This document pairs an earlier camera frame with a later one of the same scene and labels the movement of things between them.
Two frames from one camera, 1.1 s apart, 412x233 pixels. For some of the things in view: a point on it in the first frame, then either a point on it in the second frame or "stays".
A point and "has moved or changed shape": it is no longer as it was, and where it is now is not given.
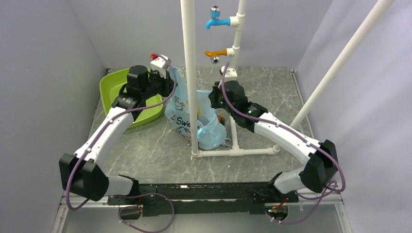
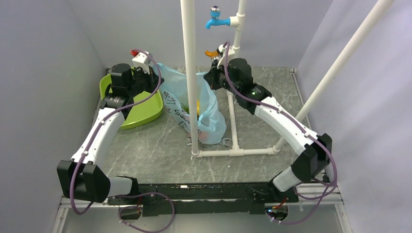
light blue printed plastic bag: x=211 y=129 has moved or changed shape
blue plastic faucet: x=215 y=20 stays
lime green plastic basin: x=111 y=84 stays
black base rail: x=205 y=199 stays
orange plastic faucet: x=214 y=55 stays
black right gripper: x=214 y=94 to x=211 y=77
